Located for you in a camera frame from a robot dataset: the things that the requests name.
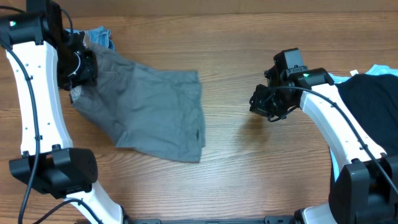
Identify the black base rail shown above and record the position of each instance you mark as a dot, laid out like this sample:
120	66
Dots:
211	221

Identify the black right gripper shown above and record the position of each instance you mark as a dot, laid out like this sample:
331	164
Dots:
259	105

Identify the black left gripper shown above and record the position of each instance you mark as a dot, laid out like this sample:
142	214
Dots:
89	76

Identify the folded blue denim shorts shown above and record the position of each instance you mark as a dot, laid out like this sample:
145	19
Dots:
100	36

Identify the grey cotton shorts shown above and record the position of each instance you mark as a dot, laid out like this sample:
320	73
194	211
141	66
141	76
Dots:
155	112

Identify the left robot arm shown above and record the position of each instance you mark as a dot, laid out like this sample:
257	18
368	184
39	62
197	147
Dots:
45	59

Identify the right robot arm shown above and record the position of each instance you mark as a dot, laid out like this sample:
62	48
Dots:
364	176

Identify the black t-shirt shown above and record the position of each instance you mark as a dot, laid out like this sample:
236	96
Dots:
370	112

